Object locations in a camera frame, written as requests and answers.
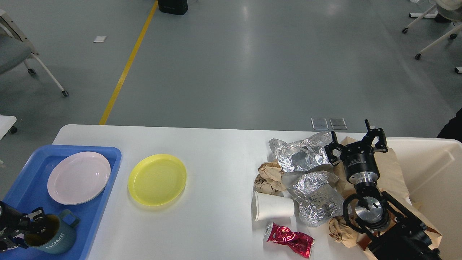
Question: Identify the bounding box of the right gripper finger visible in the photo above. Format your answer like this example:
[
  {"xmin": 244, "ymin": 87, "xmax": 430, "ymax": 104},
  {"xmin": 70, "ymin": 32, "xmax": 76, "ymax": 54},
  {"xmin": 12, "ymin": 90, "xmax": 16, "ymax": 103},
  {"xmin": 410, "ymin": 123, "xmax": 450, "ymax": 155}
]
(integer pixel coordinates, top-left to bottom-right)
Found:
[
  {"xmin": 324, "ymin": 131, "xmax": 348, "ymax": 166},
  {"xmin": 352, "ymin": 120, "xmax": 388, "ymax": 154}
]

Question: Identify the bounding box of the right floor socket plate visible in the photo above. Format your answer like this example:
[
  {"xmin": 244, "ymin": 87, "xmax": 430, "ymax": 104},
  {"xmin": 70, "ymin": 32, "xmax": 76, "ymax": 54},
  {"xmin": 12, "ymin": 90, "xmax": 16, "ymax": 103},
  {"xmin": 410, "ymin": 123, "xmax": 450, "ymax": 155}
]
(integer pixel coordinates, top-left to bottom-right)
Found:
[{"xmin": 329, "ymin": 117, "xmax": 348, "ymax": 130}]

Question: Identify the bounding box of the yellow plastic plate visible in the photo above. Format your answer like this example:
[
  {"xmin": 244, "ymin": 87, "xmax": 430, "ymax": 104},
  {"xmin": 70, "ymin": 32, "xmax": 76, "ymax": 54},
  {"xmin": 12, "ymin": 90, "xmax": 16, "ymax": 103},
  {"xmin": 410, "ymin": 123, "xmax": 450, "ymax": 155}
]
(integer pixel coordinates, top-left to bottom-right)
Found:
[{"xmin": 127, "ymin": 154, "xmax": 187, "ymax": 206}]

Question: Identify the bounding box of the person in dark clothes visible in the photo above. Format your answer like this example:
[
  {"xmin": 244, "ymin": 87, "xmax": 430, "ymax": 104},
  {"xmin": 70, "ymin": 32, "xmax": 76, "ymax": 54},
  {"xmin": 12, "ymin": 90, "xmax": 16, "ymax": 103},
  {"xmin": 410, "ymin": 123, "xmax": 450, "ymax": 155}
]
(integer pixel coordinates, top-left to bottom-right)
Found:
[{"xmin": 437, "ymin": 109, "xmax": 462, "ymax": 143}]

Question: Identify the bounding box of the pink plate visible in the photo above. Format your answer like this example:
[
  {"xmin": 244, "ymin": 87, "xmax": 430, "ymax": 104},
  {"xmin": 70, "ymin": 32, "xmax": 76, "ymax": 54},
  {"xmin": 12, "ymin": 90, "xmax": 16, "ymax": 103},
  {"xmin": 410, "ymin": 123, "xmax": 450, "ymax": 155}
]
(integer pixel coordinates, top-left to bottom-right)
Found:
[{"xmin": 47, "ymin": 151, "xmax": 111, "ymax": 205}]

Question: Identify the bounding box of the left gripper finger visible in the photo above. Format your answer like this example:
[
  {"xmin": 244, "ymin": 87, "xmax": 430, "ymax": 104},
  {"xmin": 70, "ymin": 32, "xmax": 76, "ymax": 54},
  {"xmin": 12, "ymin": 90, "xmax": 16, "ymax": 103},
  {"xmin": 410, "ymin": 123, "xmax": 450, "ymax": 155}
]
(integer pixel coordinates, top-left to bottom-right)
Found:
[
  {"xmin": 10, "ymin": 237, "xmax": 29, "ymax": 250},
  {"xmin": 23, "ymin": 207, "xmax": 47, "ymax": 233}
]

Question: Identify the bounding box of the lower crumpled aluminium foil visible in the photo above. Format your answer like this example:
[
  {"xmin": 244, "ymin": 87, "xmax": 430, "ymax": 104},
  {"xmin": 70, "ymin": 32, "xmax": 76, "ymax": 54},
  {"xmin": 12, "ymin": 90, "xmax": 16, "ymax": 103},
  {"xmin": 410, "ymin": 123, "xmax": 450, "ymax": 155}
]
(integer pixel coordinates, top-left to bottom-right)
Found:
[{"xmin": 287, "ymin": 170, "xmax": 344, "ymax": 228}]

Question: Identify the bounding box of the crushed red can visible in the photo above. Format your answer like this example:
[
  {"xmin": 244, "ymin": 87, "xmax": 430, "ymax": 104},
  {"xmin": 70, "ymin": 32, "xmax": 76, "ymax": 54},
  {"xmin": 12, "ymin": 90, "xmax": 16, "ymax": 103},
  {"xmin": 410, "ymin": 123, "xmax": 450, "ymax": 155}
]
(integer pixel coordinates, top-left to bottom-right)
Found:
[{"xmin": 263, "ymin": 222, "xmax": 314, "ymax": 259}]

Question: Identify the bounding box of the black box on floor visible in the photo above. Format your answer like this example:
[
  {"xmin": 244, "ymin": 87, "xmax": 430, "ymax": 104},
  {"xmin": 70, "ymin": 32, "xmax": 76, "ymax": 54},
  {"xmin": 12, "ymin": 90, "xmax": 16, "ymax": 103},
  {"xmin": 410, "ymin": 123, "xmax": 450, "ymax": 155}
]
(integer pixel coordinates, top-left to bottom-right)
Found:
[{"xmin": 157, "ymin": 0, "xmax": 188, "ymax": 15}]

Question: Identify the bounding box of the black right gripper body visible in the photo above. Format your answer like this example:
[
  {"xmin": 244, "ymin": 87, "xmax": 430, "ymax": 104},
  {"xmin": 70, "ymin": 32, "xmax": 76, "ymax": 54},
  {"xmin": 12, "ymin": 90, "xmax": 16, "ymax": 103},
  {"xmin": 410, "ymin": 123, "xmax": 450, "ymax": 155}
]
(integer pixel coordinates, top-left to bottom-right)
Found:
[{"xmin": 340, "ymin": 151, "xmax": 380, "ymax": 186}]

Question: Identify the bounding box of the white side table corner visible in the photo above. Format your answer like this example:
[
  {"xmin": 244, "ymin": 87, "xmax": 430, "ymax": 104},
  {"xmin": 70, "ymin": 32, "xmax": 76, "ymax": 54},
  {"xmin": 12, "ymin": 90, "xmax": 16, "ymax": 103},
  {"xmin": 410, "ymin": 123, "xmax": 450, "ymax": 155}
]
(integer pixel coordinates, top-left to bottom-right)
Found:
[{"xmin": 0, "ymin": 115, "xmax": 17, "ymax": 139}]

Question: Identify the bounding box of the left floor socket plate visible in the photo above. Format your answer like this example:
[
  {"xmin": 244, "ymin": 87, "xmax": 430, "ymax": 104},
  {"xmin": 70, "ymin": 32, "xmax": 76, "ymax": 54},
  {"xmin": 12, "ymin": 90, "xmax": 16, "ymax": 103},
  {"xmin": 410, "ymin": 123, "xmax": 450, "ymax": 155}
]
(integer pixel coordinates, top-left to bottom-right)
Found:
[{"xmin": 311, "ymin": 117, "xmax": 330, "ymax": 130}]

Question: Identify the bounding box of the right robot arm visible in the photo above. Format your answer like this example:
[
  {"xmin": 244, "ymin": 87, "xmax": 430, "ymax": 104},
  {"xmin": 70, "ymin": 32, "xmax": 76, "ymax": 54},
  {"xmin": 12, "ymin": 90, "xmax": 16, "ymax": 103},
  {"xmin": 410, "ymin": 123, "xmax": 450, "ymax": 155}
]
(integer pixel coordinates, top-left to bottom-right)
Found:
[{"xmin": 324, "ymin": 120, "xmax": 441, "ymax": 260}]

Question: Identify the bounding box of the grey office chair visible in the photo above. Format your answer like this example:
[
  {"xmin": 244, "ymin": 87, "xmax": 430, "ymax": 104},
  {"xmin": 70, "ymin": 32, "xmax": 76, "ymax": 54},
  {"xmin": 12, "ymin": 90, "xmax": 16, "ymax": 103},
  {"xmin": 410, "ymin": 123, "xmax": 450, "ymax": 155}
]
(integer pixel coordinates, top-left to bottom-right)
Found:
[{"xmin": 0, "ymin": 9, "xmax": 69, "ymax": 98}]

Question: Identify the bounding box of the white chair base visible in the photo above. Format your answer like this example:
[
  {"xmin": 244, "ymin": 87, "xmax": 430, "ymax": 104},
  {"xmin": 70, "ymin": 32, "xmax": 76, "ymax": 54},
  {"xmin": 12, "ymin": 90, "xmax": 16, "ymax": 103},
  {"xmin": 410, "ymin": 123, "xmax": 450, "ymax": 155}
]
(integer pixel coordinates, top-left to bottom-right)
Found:
[{"xmin": 401, "ymin": 0, "xmax": 461, "ymax": 60}]

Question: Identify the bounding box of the beige plastic bin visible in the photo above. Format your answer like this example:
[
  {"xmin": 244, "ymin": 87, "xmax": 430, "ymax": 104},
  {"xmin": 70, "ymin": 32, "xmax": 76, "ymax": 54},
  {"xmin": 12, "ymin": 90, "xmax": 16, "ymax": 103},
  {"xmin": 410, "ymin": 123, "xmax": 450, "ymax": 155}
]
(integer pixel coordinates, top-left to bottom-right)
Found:
[{"xmin": 375, "ymin": 138, "xmax": 462, "ymax": 260}]

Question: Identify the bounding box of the white paper cup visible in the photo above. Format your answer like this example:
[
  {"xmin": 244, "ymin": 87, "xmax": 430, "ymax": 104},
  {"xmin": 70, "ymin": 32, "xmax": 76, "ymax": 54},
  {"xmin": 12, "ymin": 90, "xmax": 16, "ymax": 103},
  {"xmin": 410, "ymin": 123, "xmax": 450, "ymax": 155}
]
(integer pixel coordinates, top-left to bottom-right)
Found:
[{"xmin": 251, "ymin": 191, "xmax": 295, "ymax": 222}]

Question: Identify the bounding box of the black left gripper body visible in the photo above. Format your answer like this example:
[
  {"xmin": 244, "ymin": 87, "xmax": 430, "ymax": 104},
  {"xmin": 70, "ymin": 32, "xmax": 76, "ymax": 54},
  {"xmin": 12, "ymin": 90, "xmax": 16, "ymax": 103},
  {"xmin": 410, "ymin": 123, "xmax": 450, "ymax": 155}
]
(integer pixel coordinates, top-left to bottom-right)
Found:
[{"xmin": 0, "ymin": 202, "xmax": 25, "ymax": 253}]

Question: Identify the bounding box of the dark green mug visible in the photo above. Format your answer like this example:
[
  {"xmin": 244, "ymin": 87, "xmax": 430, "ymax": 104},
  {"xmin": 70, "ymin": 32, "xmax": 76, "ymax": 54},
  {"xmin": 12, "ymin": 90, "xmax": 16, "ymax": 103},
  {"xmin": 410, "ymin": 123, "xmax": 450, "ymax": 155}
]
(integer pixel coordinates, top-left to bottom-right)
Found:
[{"xmin": 24, "ymin": 209, "xmax": 80, "ymax": 255}]

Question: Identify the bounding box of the blue plastic tray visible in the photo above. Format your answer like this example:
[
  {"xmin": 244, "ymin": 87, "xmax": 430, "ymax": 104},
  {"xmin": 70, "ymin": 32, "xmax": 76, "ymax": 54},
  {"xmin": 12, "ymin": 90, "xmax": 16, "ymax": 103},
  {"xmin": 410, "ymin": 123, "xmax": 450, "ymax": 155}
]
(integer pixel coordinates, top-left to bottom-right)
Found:
[{"xmin": 1, "ymin": 145, "xmax": 122, "ymax": 260}]

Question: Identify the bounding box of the crumpled aluminium foil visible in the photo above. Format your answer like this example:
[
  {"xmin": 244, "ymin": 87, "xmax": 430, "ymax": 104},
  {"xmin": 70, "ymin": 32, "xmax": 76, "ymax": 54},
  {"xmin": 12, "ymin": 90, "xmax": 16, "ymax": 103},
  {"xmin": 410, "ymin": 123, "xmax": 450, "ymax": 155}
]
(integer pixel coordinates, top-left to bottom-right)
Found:
[
  {"xmin": 287, "ymin": 170, "xmax": 344, "ymax": 228},
  {"xmin": 269, "ymin": 132, "xmax": 332, "ymax": 173}
]

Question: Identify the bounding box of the small crumpled brown paper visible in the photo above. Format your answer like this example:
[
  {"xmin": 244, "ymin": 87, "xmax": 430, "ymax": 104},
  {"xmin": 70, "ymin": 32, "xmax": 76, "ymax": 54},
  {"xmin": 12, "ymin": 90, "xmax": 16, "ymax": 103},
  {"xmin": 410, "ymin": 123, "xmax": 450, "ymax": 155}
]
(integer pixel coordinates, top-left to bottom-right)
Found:
[{"xmin": 328, "ymin": 217, "xmax": 359, "ymax": 248}]

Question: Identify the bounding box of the floor socket plate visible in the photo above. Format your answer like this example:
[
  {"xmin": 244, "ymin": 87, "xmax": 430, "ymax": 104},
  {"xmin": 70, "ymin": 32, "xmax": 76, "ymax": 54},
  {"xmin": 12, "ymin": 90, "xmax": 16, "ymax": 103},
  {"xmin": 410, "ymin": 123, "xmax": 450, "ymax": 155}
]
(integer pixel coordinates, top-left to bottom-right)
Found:
[
  {"xmin": 311, "ymin": 117, "xmax": 330, "ymax": 130},
  {"xmin": 329, "ymin": 117, "xmax": 348, "ymax": 130}
]

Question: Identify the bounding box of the upper crumpled aluminium foil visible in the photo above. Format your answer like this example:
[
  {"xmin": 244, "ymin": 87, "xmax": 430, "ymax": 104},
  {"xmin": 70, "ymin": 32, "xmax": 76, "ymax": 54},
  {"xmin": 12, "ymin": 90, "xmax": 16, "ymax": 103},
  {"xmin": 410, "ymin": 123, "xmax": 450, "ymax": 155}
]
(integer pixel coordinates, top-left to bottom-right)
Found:
[{"xmin": 269, "ymin": 132, "xmax": 332, "ymax": 173}]

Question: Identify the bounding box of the crumpled brown paper ball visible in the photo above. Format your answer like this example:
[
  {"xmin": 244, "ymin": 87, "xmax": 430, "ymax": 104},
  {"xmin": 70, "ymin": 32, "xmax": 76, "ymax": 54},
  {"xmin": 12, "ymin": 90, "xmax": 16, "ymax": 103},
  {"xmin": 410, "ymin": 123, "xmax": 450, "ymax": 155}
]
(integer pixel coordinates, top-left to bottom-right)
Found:
[{"xmin": 254, "ymin": 161, "xmax": 287, "ymax": 195}]

